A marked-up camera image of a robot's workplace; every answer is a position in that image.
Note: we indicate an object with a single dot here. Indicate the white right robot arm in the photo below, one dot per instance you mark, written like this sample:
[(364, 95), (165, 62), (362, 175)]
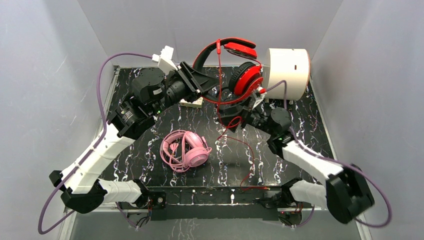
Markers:
[(340, 189)]

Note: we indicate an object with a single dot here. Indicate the pink over-ear headphones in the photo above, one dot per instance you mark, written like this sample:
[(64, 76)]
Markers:
[(183, 149)]

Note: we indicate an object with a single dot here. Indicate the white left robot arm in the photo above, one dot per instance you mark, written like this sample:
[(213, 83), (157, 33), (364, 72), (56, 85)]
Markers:
[(150, 93)]

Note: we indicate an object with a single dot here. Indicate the red and black headphones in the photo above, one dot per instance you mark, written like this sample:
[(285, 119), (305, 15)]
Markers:
[(245, 79)]

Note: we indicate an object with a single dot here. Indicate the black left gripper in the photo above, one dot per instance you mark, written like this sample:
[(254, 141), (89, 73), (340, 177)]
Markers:
[(191, 81)]

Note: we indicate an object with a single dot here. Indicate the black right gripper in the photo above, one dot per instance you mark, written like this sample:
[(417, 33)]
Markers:
[(247, 113)]

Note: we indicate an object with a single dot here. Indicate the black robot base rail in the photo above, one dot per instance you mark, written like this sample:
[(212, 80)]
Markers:
[(218, 202)]

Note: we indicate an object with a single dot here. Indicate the white cylindrical container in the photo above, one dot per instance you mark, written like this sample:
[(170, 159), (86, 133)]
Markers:
[(286, 71)]

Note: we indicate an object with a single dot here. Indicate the small white cardboard box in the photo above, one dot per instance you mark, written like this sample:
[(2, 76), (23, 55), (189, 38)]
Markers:
[(195, 104)]

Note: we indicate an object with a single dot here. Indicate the black on-ear headphones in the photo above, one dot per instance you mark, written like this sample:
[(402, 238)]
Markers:
[(226, 95)]

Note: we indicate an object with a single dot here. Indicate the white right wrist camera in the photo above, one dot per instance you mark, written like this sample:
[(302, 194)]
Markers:
[(258, 96)]

